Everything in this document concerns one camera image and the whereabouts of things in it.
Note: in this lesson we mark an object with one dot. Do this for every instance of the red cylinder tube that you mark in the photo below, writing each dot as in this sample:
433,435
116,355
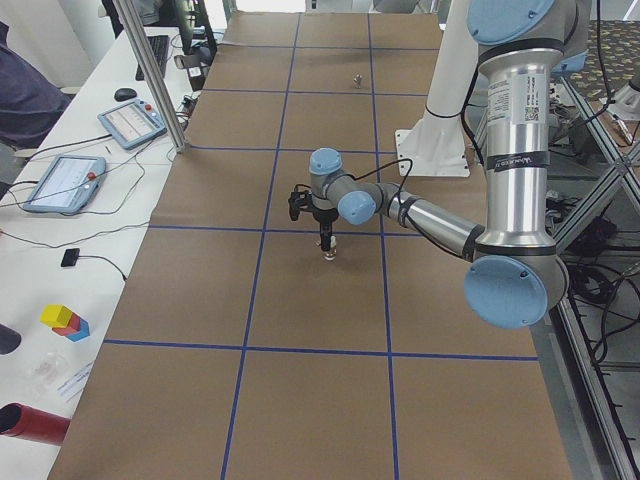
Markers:
31,424

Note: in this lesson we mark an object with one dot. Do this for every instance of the black cylinder object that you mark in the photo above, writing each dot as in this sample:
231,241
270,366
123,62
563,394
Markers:
10,340

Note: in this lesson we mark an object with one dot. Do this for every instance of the aluminium frame post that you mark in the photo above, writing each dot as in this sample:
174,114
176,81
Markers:
142,50

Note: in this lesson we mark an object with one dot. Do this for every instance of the brown paper table cover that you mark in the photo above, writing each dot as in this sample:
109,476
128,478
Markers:
238,352

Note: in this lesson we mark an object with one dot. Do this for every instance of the red wooden block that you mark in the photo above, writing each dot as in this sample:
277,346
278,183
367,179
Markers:
73,326

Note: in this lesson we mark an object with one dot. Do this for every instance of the far teach pendant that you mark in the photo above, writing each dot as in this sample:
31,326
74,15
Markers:
133,123

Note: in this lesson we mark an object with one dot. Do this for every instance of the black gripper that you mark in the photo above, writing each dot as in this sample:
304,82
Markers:
325,216

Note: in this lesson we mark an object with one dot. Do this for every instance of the person in blue shirt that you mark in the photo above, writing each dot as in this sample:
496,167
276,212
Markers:
30,104

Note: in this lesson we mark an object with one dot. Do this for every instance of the black computer mouse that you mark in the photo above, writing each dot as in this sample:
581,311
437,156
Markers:
124,94

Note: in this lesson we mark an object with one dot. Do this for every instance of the black keyboard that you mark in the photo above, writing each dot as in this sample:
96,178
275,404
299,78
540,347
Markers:
159,45

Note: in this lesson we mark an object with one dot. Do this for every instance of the small metal pipe fitting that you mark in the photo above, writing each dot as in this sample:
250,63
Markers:
357,80

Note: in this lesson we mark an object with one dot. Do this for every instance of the near teach pendant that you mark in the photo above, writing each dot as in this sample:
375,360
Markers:
67,185

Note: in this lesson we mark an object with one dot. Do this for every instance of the blue wooden block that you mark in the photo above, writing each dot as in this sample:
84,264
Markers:
82,333

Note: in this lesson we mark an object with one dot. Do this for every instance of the PPR valve with metal handle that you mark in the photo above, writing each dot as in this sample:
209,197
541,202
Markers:
331,253

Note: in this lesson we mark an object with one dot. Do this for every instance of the clear plastic bag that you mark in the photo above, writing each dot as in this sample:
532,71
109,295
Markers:
45,372

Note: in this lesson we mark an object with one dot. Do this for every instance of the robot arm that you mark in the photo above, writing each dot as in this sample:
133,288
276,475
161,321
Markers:
515,276

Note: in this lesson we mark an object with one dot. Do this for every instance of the small black box device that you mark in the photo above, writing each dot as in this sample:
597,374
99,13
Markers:
70,257

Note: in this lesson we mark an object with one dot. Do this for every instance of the yellow wooden block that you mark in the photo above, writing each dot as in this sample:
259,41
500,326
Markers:
56,316

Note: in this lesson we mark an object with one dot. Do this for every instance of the teach pendant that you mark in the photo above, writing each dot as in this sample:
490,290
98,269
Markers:
133,123
67,185

